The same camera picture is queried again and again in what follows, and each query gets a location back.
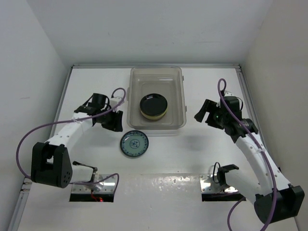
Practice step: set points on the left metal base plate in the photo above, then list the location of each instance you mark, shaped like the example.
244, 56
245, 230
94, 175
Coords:
100, 184

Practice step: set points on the teal patterned plate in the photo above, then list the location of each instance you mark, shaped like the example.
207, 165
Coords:
134, 144

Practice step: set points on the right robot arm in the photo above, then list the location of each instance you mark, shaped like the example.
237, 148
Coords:
273, 196

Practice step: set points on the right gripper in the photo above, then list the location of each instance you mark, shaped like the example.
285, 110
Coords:
209, 106

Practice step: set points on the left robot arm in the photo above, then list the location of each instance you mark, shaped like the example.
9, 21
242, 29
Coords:
51, 163

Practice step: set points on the yellow patterned plate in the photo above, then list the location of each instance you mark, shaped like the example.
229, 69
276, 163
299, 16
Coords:
152, 115

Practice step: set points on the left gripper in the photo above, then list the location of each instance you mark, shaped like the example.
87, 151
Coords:
114, 126

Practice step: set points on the black plate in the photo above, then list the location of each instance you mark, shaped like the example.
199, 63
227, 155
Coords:
153, 104

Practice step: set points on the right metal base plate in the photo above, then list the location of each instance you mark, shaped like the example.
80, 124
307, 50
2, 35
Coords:
209, 184

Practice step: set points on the clear plastic bin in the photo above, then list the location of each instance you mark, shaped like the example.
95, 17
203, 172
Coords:
164, 80

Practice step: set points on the metal base plate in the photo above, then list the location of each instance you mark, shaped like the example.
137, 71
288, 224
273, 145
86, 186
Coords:
209, 184
100, 184

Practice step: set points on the cream plate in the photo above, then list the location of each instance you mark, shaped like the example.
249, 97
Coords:
154, 117

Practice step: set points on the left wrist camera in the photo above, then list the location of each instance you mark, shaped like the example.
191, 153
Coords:
116, 101

